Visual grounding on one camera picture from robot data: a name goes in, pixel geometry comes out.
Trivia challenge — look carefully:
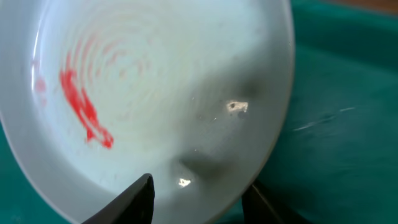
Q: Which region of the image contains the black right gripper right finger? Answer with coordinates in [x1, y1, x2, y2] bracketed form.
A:
[241, 180, 310, 224]

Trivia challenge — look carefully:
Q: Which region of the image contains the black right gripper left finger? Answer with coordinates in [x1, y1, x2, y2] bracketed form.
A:
[83, 173, 155, 224]

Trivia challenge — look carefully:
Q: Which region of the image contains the light blue plate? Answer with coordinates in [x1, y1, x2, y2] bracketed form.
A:
[1, 0, 295, 223]

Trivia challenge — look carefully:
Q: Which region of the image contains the teal plastic tray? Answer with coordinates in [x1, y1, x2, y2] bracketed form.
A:
[1, 1, 397, 223]

